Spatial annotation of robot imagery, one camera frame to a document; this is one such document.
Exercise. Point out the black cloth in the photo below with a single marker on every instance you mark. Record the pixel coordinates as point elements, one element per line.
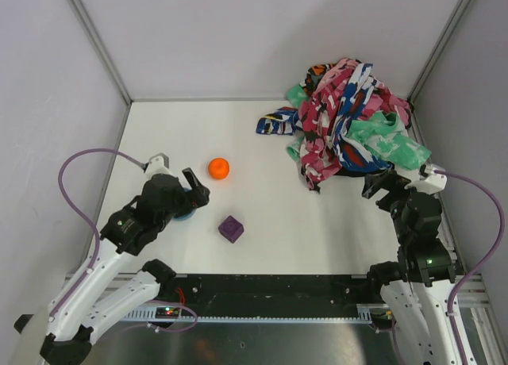
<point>351,174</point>

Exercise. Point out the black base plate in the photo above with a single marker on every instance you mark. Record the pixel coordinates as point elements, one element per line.
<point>272,296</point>

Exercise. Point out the purple toy cube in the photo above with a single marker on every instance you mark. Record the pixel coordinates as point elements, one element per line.
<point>231,229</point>

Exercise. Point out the pink patterned cloth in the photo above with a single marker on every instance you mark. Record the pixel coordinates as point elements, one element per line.
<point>391,104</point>

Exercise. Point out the green white cloth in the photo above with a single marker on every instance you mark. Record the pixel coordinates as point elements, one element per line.
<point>384,137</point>

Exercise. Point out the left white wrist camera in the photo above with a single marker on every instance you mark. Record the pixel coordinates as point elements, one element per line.
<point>157,165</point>

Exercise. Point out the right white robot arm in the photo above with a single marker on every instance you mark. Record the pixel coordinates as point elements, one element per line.
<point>417,286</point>

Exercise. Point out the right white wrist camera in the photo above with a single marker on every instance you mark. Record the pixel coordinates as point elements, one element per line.
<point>432,180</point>

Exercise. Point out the blue bowl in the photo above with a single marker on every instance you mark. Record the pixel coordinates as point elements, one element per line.
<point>185,216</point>

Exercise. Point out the orange patterned cloth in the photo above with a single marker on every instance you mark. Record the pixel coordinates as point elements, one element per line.
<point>313,77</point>

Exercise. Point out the orange toy fruit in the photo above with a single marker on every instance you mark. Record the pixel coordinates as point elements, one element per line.
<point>219,168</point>

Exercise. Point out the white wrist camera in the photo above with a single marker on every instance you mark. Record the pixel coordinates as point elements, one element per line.
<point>157,165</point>
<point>432,180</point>

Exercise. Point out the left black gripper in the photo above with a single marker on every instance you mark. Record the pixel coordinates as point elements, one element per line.
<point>190,195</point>

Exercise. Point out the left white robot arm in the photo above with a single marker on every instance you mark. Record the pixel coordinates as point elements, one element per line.
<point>65,331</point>

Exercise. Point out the blue patterned cloth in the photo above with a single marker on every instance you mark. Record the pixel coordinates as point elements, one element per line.
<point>346,93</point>

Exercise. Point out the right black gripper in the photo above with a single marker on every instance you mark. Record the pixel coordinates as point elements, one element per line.
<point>386,189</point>

